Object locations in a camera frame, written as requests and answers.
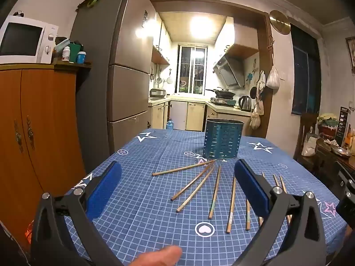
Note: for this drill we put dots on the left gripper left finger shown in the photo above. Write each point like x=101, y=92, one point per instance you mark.
x=51, y=243

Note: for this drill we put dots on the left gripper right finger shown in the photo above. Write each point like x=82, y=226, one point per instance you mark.
x=304, y=242

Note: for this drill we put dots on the wooden chopstick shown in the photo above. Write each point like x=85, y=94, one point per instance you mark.
x=182, y=168
x=247, y=223
x=181, y=207
x=214, y=197
x=231, y=209
x=192, y=182
x=288, y=217
x=276, y=180

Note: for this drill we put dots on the kitchen window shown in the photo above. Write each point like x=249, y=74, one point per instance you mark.
x=191, y=66

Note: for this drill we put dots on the person's left hand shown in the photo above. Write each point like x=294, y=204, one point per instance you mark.
x=167, y=256

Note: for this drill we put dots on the dark wooden side table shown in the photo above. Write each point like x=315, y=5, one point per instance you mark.
x=322, y=163

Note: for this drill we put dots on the orange wooden cabinet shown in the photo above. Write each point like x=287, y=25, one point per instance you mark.
x=40, y=149

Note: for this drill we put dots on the dark wooden chair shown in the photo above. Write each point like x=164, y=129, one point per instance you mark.
x=307, y=125

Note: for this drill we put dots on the blue grid star tablecloth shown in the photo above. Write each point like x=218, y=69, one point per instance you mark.
x=168, y=196

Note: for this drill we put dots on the teal perforated utensil holder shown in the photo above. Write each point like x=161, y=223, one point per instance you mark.
x=222, y=138

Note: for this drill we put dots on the electric kettle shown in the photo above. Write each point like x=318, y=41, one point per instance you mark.
x=245, y=103

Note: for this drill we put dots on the white hanging plastic bag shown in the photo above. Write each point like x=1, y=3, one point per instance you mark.
x=273, y=81

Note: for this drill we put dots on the gas stove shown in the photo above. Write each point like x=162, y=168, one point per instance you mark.
x=223, y=101

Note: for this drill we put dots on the black wok on stove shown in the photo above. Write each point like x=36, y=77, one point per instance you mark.
x=223, y=93

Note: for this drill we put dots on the framed elephant picture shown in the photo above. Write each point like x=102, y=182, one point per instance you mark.
x=350, y=41

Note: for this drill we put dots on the blue water bottle on floor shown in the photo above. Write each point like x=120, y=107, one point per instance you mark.
x=170, y=124

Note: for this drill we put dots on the range hood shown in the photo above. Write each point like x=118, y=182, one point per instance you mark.
x=231, y=70

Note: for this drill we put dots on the toaster oven on counter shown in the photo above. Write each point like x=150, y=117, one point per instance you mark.
x=157, y=93

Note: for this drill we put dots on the blue lidded jar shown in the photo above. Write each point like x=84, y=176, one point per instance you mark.
x=80, y=58

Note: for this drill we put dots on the white pill bottle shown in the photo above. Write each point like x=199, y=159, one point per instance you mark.
x=66, y=53

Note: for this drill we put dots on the green container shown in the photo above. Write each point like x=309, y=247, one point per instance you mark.
x=75, y=48

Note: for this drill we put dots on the white microwave oven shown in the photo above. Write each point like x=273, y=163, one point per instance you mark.
x=25, y=41

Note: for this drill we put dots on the grey three-door refrigerator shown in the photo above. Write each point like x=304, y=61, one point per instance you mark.
x=112, y=101

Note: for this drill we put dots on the round gold wall clock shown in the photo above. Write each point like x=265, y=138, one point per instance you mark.
x=280, y=22

